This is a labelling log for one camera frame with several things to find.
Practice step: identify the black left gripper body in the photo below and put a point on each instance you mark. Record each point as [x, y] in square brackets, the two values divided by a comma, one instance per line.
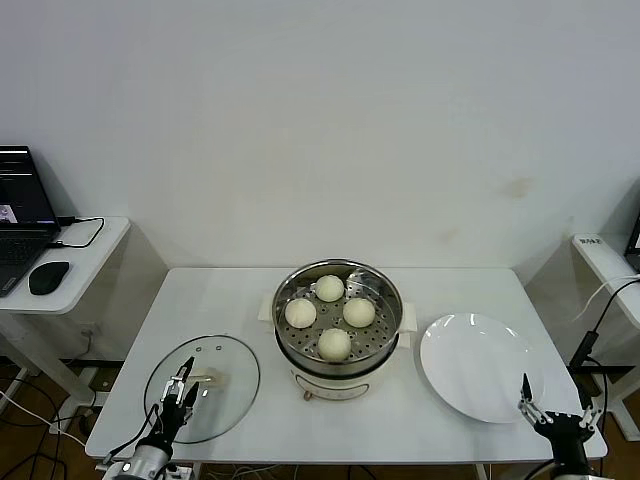
[169, 425]

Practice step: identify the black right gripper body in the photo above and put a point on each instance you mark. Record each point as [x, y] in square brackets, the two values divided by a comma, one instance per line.
[567, 435]

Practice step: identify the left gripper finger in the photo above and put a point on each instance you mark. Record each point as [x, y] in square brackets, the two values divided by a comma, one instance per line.
[176, 384]
[191, 398]

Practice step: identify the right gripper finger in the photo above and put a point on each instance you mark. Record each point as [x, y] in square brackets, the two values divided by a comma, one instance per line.
[591, 417]
[529, 405]

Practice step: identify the white steamed baozi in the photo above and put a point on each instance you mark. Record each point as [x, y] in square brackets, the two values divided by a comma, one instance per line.
[300, 313]
[330, 288]
[334, 345]
[359, 312]

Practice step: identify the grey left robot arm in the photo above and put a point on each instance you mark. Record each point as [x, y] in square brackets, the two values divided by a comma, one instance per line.
[142, 462]

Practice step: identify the stainless steel steamer basket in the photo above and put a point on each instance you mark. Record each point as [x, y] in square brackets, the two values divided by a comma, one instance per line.
[385, 320]

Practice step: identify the white round plate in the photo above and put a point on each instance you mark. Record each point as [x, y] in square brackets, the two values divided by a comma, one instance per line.
[480, 370]

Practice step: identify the cream electric cooker pot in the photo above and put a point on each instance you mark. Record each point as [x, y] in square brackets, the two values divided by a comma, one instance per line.
[340, 387]

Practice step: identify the white side desk with label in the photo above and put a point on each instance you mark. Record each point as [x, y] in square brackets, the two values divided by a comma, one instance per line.
[600, 260]

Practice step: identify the black computer mouse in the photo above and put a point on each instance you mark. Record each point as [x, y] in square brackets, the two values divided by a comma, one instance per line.
[48, 278]

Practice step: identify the white paper label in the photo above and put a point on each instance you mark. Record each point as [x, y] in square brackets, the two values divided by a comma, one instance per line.
[590, 241]

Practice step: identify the dark laptop with lit screen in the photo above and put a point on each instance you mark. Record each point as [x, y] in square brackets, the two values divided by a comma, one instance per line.
[634, 245]

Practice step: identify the silver flat external drive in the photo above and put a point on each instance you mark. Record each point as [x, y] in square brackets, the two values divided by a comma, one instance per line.
[77, 235]

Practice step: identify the black open laptop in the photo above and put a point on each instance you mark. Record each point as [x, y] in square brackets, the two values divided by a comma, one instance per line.
[20, 250]

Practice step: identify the white wall socket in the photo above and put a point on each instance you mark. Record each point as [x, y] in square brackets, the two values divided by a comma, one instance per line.
[89, 331]

